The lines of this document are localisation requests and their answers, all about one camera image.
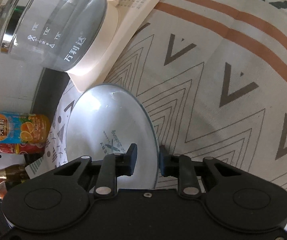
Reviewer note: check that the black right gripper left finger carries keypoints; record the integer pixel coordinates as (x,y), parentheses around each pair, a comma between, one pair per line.
(112,167)

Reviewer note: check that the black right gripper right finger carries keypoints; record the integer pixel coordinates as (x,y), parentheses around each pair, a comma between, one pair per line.
(184,169)

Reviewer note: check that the red snack can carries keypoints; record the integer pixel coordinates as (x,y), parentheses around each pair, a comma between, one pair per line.
(24,148)

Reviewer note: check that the patterned white table cloth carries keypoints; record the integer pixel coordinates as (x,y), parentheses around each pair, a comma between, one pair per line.
(212,75)

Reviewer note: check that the orange juice bottle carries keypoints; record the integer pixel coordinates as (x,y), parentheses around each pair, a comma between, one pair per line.
(17,128)

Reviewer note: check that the glass electric kettle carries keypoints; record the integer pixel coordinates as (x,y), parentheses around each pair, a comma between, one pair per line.
(53,34)

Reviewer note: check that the cream kettle base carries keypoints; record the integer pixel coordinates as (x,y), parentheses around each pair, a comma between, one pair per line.
(122,19)

